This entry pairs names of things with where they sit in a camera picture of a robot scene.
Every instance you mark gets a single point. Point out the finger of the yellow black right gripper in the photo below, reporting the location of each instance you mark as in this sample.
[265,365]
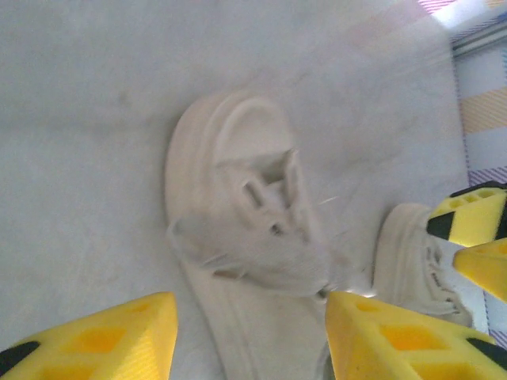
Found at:
[491,265]
[475,213]

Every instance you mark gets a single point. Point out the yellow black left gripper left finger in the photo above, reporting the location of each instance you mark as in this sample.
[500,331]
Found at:
[99,344]

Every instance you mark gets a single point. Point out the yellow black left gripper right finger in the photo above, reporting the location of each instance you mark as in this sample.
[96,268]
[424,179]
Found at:
[396,348]

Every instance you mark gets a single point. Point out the white canvas sneaker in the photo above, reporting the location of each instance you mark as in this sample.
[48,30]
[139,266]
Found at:
[198,178]
[404,245]

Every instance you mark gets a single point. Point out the white sneaker with laces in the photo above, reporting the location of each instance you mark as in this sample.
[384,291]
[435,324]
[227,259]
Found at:
[245,261]

